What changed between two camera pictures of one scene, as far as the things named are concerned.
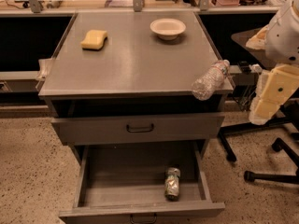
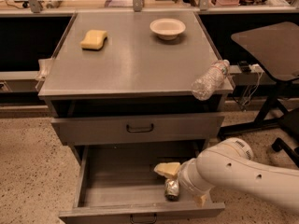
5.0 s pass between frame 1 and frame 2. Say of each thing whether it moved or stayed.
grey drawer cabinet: stayed
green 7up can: stayed
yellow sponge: stayed
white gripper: moved
